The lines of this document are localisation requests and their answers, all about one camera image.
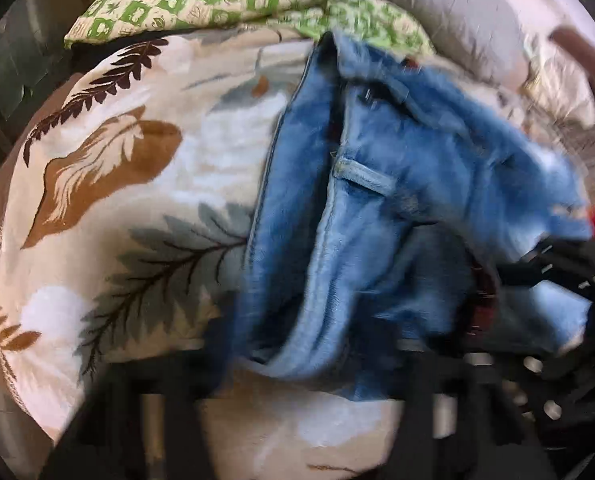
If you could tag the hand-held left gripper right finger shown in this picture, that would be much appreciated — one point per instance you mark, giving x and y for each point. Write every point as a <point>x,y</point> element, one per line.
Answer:
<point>472,410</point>

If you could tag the shiny beige pillow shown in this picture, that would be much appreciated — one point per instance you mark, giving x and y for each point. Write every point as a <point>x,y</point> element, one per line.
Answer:
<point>562,85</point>

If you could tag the grey striped cloth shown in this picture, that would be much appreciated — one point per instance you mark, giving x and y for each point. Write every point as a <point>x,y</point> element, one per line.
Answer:
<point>572,155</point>

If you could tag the dark red belt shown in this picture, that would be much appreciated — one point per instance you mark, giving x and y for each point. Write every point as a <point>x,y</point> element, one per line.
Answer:
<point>485,300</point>

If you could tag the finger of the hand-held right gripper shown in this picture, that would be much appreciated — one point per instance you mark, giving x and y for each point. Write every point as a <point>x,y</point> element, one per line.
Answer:
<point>547,260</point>

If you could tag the blue denim pants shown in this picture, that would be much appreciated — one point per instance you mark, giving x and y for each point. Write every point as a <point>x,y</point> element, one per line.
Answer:
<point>377,200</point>

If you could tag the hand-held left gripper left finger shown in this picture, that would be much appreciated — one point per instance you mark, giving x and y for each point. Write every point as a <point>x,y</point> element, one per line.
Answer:
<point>127,410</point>

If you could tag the grey pillow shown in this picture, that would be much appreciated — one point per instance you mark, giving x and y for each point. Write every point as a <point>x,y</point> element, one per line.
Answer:
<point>452,15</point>

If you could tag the leaf printed blanket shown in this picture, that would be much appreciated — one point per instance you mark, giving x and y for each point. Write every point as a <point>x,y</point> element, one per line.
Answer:
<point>127,185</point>

